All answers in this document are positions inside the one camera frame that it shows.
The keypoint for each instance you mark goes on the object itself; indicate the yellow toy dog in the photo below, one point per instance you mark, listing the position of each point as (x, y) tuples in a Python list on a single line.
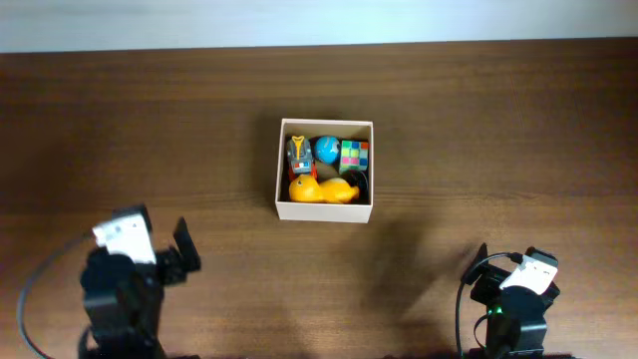
[(306, 188)]

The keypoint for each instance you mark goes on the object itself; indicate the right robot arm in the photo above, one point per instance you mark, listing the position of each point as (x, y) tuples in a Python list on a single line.
[(516, 289)]

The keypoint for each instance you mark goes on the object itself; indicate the multicoloured puzzle cube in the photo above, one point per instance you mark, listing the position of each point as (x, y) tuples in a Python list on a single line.
[(354, 156)]

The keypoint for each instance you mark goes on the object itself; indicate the white cardboard box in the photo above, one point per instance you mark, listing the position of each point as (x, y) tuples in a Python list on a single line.
[(290, 210)]

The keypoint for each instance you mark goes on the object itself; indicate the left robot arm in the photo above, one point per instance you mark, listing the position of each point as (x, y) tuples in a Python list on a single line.
[(124, 281)]

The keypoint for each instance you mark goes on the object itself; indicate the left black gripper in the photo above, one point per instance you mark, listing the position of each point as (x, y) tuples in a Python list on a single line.
[(176, 261)]

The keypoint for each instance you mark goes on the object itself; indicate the red toy fire truck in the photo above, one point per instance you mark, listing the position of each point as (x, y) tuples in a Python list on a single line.
[(300, 158)]

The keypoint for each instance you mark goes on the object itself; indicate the blue ball toy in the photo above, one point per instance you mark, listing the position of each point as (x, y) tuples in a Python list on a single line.
[(327, 150)]

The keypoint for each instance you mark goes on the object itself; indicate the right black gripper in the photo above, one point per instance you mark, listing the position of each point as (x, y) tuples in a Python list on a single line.
[(488, 283)]

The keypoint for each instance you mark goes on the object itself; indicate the black round cap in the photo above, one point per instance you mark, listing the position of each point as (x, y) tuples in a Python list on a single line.
[(359, 180)]

